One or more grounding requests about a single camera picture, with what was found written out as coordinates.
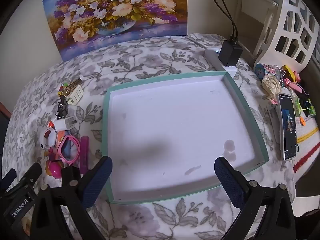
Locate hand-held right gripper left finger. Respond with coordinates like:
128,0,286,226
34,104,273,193
31,156,113,240

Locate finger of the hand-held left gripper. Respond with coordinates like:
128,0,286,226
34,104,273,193
14,162,42,193
0,169,17,193

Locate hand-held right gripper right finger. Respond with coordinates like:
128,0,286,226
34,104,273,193
214,156,304,240

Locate pink and yellow doll toy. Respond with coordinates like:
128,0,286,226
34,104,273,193
44,148,63,179

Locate magenta plastic bar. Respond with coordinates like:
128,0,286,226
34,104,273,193
79,136,90,175

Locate pink loop band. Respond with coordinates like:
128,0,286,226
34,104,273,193
57,135,81,167

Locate orange blue toy bus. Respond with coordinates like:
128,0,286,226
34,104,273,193
55,129,73,155

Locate white cube box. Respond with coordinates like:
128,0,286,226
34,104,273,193
54,117,77,132

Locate black toy car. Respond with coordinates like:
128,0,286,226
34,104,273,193
56,96,69,120

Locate teal-rimmed white tray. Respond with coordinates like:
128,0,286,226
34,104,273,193
101,71,270,204

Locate cream hair claw clip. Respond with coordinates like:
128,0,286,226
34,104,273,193
67,85,84,105

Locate colourful toy bricks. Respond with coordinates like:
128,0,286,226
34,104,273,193
57,81,68,97

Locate gold patterned hair clip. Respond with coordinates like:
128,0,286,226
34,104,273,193
62,78,83,96

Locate brown wooden furniture edge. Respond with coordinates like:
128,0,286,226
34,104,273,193
0,102,12,118

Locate white phone case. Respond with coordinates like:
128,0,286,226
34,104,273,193
267,102,284,153

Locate black smartphone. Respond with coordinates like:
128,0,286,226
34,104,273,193
278,93,300,161

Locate white cloth with coloured stripes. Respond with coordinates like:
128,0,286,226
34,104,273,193
294,112,320,173

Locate cream knitted flower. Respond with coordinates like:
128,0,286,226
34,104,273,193
261,76,282,97

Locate white power strip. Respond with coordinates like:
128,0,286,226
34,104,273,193
204,47,243,79

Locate pile of colourful hair accessories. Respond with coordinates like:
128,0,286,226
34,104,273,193
280,65,315,127

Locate black charger adapter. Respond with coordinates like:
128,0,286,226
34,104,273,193
218,40,243,67

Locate grey floral blanket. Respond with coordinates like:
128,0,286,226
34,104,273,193
1,33,300,240

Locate flower painting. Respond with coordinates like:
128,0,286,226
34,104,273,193
42,0,188,62

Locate white lattice basket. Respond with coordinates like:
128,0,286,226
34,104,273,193
271,0,318,65

